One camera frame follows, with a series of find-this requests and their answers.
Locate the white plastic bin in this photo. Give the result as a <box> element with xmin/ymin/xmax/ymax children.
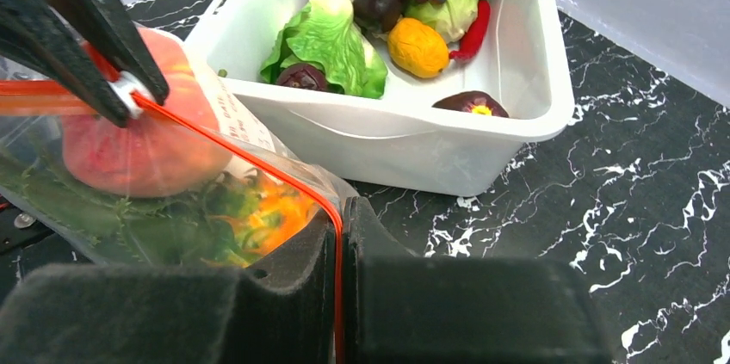
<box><xmin>186</xmin><ymin>0</ymin><xmax>575</xmax><ymax>196</ymax></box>

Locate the dark red toy mangosteen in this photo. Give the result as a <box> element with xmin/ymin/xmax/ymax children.
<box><xmin>275</xmin><ymin>63</ymin><xmax>328</xmax><ymax>92</ymax></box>

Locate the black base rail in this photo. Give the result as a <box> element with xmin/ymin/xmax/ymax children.
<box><xmin>1</xmin><ymin>195</ymin><xmax>55</xmax><ymax>256</ymax></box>

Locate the red toy peach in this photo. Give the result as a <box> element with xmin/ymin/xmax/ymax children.
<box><xmin>60</xmin><ymin>28</ymin><xmax>232</xmax><ymax>198</ymax></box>

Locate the green toy lettuce leaf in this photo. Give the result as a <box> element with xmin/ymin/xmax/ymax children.
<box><xmin>259</xmin><ymin>0</ymin><xmax>388</xmax><ymax>99</ymax></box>

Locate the dark purple toy fruit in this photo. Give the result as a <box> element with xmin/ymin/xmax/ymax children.
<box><xmin>432</xmin><ymin>90</ymin><xmax>510</xmax><ymax>118</ymax></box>

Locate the red toy chili pepper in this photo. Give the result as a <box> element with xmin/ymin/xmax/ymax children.
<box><xmin>449</xmin><ymin>0</ymin><xmax>492</xmax><ymax>62</ymax></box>

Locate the green toy cabbage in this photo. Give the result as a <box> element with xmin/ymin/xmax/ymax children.
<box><xmin>404</xmin><ymin>0</ymin><xmax>479</xmax><ymax>44</ymax></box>

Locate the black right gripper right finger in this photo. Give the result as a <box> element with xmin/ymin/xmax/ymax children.
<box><xmin>342</xmin><ymin>197</ymin><xmax>613</xmax><ymax>363</ymax></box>

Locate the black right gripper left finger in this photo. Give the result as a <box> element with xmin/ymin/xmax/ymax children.
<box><xmin>1</xmin><ymin>213</ymin><xmax>335</xmax><ymax>363</ymax></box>

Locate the clear zip top bag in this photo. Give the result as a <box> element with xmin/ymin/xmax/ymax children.
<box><xmin>1</xmin><ymin>28</ymin><xmax>355</xmax><ymax>363</ymax></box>

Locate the dark purple toy eggplant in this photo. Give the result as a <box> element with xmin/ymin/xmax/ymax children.
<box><xmin>353</xmin><ymin>0</ymin><xmax>403</xmax><ymax>34</ymax></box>

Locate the orange toy mango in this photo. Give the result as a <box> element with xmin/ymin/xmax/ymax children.
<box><xmin>387</xmin><ymin>17</ymin><xmax>450</xmax><ymax>79</ymax></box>

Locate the orange toy pineapple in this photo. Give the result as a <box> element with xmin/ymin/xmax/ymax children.
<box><xmin>1</xmin><ymin>151</ymin><xmax>319</xmax><ymax>267</ymax></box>

